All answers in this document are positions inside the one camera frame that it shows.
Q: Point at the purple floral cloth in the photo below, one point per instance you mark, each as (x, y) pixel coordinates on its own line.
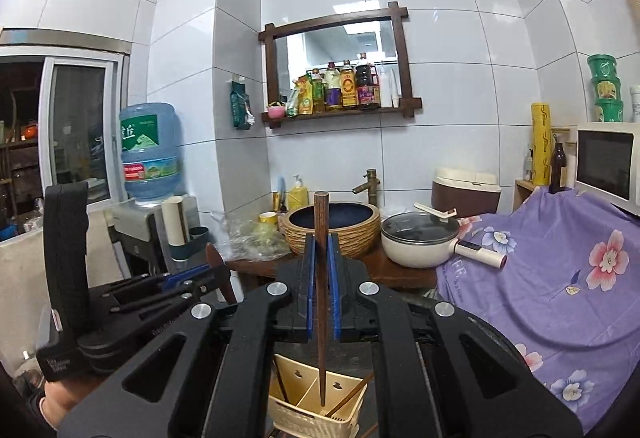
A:
(540, 288)

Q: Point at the wooden framed mirror shelf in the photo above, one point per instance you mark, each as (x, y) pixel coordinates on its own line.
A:
(272, 67)

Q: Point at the white rice paddle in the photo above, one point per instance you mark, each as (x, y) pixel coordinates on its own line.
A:
(432, 210)

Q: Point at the teal plastic holder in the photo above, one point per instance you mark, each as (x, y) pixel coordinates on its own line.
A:
(197, 238)

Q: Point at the green wall packet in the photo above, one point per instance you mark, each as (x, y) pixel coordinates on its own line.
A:
(241, 105)

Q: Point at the brown glass bottle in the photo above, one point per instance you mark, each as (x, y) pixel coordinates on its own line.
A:
(558, 167)

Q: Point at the yellow wrap roll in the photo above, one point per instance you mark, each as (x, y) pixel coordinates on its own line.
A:
(541, 142)

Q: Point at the purple label sauce bottle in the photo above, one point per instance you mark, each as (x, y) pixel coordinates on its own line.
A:
(333, 90)

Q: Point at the white electric pot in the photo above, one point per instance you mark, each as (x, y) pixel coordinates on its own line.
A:
(415, 245)

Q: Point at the bronze faucet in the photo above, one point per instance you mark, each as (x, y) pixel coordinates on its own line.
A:
(371, 185)

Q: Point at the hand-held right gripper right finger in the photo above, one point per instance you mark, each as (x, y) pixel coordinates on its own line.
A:
(334, 283)

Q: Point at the woven pattern basin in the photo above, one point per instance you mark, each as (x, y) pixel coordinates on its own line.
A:
(360, 233)

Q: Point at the white plastic bottle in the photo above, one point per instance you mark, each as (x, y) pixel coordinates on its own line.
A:
(385, 87)

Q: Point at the pink bowl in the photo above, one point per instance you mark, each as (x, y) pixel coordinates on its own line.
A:
(276, 111)

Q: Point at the white paper cup tube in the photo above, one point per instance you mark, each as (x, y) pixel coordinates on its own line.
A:
(175, 220)

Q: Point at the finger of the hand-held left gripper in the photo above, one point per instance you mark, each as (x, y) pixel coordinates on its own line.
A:
(165, 302)
(187, 278)

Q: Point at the blue water jug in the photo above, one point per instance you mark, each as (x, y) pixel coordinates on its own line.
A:
(150, 152)

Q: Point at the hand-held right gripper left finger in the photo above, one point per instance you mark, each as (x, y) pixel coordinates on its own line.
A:
(311, 283)

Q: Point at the clear plastic bag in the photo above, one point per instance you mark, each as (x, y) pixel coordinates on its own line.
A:
(250, 240)

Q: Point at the dark soy sauce bottle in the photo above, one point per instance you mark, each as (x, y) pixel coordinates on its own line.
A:
(367, 85)

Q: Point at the wooden counter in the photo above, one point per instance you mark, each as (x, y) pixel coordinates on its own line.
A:
(400, 275)

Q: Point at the orange pot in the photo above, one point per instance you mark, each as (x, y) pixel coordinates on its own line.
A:
(31, 130)

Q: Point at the cream plastic utensil holder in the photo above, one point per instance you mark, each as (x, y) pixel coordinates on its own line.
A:
(300, 410)

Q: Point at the yellow cup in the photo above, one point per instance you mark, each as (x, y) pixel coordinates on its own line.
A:
(268, 223)

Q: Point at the grey water dispenser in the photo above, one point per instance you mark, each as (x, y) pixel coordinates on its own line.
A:
(130, 223)

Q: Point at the yellow dish soap bottle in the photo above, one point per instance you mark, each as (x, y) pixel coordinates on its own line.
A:
(298, 198)

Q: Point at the yellow seasoning packet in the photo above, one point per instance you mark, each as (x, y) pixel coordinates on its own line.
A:
(300, 97)

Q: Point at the person's left hand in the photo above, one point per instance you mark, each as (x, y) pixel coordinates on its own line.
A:
(52, 405)

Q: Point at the brown and white rice cooker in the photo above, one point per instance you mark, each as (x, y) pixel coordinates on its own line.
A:
(465, 195)

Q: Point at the sliding glass window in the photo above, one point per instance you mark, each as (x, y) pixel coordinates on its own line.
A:
(75, 127)

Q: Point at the white microwave oven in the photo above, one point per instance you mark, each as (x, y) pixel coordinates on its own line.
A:
(605, 162)

